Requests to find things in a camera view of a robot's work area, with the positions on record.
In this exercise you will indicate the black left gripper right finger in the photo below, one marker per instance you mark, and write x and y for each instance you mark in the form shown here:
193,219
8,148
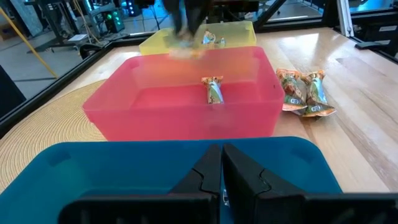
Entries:
242,180

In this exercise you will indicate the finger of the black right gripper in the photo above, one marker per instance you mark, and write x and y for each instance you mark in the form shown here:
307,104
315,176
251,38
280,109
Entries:
197,14
177,14

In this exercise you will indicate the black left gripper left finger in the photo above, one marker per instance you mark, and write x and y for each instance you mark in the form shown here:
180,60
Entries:
206,174

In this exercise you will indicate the yellow plastic bin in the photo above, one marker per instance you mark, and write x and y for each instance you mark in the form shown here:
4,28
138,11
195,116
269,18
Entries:
239,34

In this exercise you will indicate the computer with green lights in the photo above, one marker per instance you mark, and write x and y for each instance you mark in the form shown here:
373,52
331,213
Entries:
113,20

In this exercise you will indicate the pink plastic bin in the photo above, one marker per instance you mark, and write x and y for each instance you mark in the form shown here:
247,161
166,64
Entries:
155,124

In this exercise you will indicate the blue plastic bin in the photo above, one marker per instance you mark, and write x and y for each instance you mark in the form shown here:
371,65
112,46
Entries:
124,168

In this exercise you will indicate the woven beige placemat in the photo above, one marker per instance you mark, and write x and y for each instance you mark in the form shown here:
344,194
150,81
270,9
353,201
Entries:
46,124

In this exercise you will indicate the black partition panel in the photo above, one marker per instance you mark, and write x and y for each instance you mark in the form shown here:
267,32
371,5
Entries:
9,93

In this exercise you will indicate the aluminium frame post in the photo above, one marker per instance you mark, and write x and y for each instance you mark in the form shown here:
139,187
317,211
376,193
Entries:
345,17

